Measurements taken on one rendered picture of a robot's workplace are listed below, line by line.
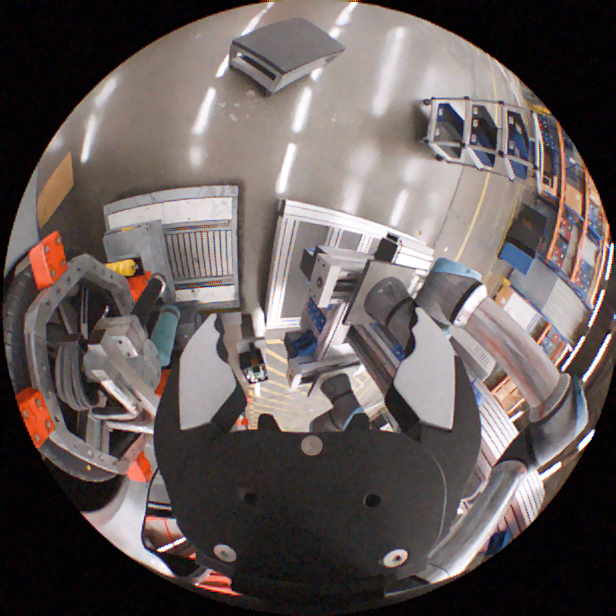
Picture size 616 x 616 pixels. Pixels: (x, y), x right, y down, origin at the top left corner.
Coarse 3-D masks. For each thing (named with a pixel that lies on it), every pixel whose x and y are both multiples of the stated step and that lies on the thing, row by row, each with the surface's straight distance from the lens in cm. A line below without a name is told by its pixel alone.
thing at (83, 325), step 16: (80, 288) 70; (96, 288) 73; (80, 304) 69; (96, 304) 82; (112, 304) 79; (64, 320) 63; (80, 320) 68; (96, 320) 89; (48, 352) 58; (112, 400) 78; (112, 432) 79; (112, 448) 72
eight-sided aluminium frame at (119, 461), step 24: (72, 264) 54; (96, 264) 60; (48, 288) 49; (120, 288) 71; (48, 312) 47; (120, 312) 78; (48, 360) 46; (48, 384) 46; (48, 408) 46; (144, 408) 77; (96, 456) 54; (120, 456) 63
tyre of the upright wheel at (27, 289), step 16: (32, 272) 55; (16, 288) 55; (32, 288) 54; (16, 304) 52; (16, 320) 51; (16, 336) 51; (16, 352) 51; (16, 368) 51; (16, 384) 51; (128, 432) 80; (48, 448) 55; (64, 464) 58; (80, 464) 61; (96, 480) 66
